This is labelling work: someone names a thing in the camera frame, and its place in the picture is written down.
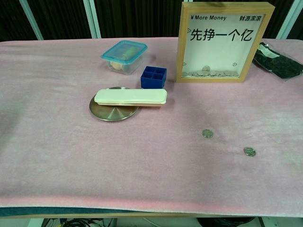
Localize cream pencil case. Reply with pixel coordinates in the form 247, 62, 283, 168
94, 88, 168, 110

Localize wooden frame money box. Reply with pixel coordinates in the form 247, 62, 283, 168
175, 1, 276, 83

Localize black floor cables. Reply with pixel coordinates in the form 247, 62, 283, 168
44, 218, 114, 227

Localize pink tablecloth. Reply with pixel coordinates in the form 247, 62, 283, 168
0, 37, 303, 213

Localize pile of silver coins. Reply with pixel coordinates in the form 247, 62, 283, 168
187, 65, 239, 78

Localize black round object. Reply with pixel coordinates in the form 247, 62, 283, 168
196, 217, 255, 227

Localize silver coin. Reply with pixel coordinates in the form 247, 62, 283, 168
201, 129, 214, 140
243, 147, 257, 157

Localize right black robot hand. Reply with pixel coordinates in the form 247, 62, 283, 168
205, 0, 228, 7

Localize white frame post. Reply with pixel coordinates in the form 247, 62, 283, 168
82, 0, 103, 39
276, 0, 303, 40
18, 0, 45, 41

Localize clear container with teal lid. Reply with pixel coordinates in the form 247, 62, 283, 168
101, 40, 148, 76

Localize black socks in plastic bag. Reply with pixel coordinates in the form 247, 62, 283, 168
252, 40, 303, 82

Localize blue four-cell box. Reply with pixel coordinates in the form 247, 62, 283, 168
140, 66, 167, 89

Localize teal under cloth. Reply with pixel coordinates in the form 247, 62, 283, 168
0, 207, 152, 217

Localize round steel plate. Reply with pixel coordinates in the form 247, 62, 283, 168
89, 86, 140, 122

